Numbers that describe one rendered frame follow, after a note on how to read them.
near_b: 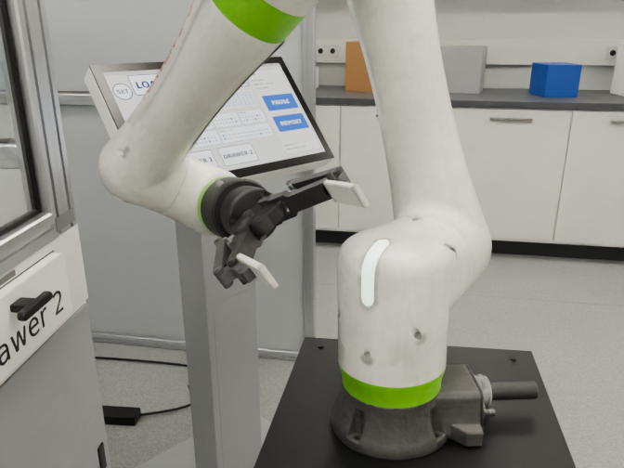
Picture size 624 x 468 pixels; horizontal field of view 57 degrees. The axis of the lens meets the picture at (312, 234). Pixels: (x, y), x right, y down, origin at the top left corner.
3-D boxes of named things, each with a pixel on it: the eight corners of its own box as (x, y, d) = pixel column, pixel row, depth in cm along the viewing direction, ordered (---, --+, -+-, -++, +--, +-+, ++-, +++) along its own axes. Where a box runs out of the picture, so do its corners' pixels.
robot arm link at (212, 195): (184, 198, 81) (233, 159, 83) (230, 259, 86) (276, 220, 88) (196, 201, 76) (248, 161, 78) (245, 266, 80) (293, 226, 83)
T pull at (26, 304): (54, 298, 83) (52, 289, 83) (25, 323, 76) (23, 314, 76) (30, 297, 84) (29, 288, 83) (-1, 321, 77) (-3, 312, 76)
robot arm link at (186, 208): (243, 182, 100) (218, 240, 99) (178, 150, 94) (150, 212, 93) (276, 188, 87) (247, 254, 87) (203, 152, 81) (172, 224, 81)
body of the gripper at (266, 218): (281, 214, 82) (311, 222, 74) (236, 252, 80) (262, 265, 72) (253, 172, 79) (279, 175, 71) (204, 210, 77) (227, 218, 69)
